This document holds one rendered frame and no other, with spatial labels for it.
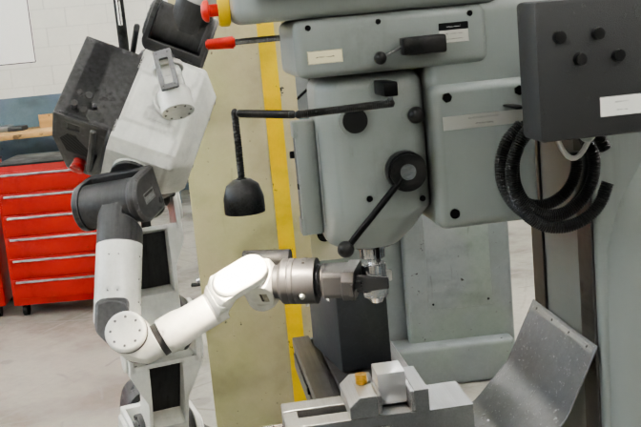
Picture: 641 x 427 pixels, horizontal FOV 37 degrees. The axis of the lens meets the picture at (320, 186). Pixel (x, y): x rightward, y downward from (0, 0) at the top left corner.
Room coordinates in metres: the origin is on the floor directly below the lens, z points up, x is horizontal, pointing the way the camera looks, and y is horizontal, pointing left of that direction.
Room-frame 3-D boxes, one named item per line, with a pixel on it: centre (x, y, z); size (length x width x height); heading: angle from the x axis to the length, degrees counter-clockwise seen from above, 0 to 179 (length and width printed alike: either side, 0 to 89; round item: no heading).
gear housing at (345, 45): (1.77, -0.13, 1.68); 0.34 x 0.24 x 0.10; 98
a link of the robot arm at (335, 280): (1.79, 0.00, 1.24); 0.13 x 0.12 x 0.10; 169
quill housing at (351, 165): (1.77, -0.09, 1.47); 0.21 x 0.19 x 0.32; 8
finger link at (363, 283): (1.74, -0.08, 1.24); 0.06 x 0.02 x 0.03; 78
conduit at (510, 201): (1.61, -0.38, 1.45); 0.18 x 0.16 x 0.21; 98
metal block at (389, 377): (1.71, -0.09, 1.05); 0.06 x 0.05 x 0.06; 7
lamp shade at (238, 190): (1.68, 0.14, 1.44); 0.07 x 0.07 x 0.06
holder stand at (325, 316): (2.19, -0.04, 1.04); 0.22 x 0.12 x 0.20; 17
